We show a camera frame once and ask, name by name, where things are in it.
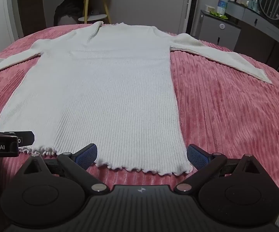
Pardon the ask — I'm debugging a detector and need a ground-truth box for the yellow-legged round side table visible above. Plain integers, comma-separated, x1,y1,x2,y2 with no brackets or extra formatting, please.
69,0,112,25

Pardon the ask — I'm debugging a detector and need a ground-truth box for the grey vanity desk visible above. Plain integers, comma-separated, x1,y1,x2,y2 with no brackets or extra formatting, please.
227,1,279,73

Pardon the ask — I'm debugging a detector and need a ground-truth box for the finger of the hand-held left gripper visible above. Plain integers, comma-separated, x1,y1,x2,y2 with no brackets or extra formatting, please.
4,131,35,148

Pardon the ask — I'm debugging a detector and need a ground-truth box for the pink ribbed blanket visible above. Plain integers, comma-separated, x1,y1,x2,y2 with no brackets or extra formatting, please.
0,24,279,232

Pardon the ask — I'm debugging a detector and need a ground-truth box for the dark clothing heap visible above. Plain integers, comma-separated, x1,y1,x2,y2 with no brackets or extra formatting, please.
54,0,85,26

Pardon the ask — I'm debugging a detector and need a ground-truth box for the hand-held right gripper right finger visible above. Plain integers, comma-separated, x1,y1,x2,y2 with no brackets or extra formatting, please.
175,144,268,194

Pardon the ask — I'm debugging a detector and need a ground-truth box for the green leafy decoration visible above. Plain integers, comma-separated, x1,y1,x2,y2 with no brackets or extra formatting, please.
208,11,229,20

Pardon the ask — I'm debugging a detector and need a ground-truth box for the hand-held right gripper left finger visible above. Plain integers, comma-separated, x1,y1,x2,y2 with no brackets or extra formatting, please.
16,143,109,195

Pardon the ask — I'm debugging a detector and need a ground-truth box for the white tower fan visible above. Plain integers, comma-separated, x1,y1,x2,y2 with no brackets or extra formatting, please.
184,0,200,36

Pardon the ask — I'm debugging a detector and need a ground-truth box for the white ribbed knit sweater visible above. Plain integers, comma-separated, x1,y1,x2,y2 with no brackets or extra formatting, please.
0,21,274,176

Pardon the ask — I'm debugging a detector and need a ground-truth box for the grey cabinet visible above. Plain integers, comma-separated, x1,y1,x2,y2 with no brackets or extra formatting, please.
199,10,241,46

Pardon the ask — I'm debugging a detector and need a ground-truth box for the dark wooden door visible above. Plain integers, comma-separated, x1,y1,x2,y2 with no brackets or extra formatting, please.
22,0,45,33

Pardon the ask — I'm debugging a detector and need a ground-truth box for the blue and white box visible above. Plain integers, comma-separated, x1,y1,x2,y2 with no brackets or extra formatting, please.
216,0,228,15

